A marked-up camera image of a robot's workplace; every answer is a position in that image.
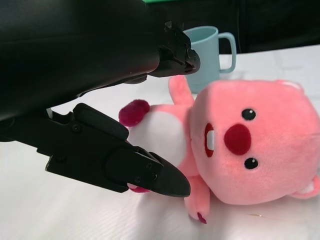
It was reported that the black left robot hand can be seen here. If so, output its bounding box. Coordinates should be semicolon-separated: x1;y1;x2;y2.
0;0;201;198

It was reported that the pink plush beaver doll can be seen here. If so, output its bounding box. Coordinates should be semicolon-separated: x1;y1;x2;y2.
118;74;320;225

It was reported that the teal plastic mug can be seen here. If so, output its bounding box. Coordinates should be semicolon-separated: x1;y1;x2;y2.
182;25;237;94

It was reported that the black backdrop cloth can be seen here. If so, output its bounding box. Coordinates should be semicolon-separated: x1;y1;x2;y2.
143;0;320;55

